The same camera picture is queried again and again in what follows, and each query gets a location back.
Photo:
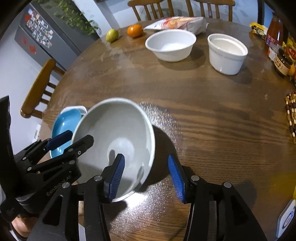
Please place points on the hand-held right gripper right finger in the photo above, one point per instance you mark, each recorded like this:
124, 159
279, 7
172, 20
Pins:
177, 178

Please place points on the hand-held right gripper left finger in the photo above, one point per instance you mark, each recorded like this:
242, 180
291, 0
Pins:
116, 178

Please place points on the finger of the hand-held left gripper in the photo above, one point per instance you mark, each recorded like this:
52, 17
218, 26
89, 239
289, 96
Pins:
81, 148
60, 143

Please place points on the plain blue plate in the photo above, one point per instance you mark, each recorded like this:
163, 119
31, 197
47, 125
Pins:
67, 122

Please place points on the blue patterned square plate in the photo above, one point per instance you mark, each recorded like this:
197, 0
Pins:
76, 107

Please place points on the large grey bowl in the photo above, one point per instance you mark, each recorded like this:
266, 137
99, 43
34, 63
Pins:
120, 129

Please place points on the white ramekin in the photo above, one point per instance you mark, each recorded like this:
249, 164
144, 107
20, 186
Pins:
227, 58

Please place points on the white bowl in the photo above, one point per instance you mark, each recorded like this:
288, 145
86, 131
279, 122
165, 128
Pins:
171, 44

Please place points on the person's left hand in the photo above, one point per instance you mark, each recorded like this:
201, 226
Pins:
23, 227

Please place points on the wooden chair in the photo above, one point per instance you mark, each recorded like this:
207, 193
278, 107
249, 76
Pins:
229, 9
141, 3
37, 88

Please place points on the grey refrigerator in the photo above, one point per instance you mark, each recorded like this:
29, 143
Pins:
57, 46

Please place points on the group of fridge magnets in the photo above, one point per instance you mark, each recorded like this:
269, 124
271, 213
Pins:
38, 30

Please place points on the green pear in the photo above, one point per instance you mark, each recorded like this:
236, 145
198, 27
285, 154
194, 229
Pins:
112, 35

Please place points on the white square device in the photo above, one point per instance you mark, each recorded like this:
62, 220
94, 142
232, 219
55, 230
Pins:
288, 220

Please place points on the trailing green plant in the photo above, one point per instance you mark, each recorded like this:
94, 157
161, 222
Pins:
78, 18

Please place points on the orange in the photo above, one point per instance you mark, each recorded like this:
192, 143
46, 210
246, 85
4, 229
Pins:
135, 31

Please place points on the wooden bead trivet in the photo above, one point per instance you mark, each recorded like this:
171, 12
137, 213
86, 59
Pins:
291, 115

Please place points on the white snack bag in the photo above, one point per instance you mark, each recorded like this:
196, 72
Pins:
180, 24

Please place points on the dark lid sauce jar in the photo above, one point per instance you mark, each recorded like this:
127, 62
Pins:
282, 63

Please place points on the yellow snack packet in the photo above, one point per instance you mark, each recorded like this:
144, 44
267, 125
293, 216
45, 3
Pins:
259, 30

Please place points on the red sauce bottle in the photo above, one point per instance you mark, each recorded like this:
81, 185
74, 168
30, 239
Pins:
274, 32

